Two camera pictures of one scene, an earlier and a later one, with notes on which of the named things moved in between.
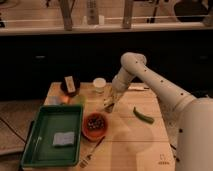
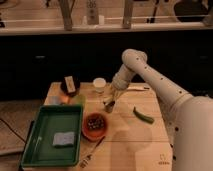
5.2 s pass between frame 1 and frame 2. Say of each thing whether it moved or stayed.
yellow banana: moved
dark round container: stayed
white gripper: stayed
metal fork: stayed
